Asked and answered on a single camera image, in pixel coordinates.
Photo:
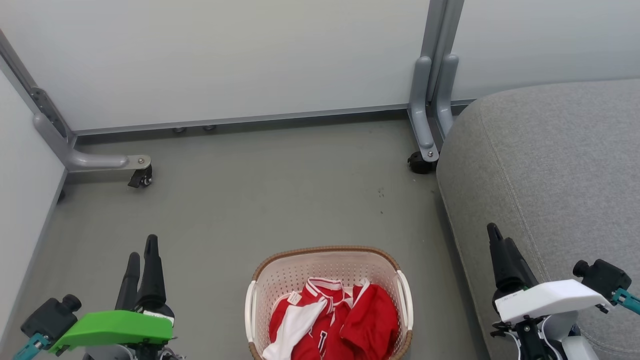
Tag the white plastic laundry basket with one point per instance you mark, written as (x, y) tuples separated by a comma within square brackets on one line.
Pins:
[(300, 270)]

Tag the grey fabric sofa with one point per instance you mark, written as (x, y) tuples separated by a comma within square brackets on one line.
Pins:
[(550, 170)]

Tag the grey double partition post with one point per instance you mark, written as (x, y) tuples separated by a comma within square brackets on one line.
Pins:
[(430, 90)]

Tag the red and white jersey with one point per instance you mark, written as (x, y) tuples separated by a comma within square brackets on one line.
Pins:
[(310, 320)]

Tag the black caster wheel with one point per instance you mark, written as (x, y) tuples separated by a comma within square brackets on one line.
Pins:
[(141, 177), (420, 163)]

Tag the grey partition bottom rail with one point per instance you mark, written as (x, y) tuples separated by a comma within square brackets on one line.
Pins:
[(250, 119)]

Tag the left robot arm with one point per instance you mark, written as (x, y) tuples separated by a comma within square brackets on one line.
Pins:
[(130, 354)]

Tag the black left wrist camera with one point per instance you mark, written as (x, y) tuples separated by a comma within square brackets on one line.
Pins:
[(50, 316)]

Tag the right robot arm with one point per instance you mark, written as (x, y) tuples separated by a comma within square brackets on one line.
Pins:
[(555, 340)]

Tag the green-covered left gripper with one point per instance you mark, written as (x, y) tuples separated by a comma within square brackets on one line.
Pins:
[(112, 327)]

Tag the red shorts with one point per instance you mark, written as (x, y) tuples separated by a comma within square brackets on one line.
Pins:
[(372, 320)]

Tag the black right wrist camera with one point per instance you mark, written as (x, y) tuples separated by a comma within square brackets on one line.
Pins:
[(602, 277)]

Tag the white-covered right gripper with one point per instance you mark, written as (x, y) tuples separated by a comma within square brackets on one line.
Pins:
[(547, 299)]

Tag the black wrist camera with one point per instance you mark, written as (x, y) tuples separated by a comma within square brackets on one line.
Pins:
[(50, 316), (602, 277)]

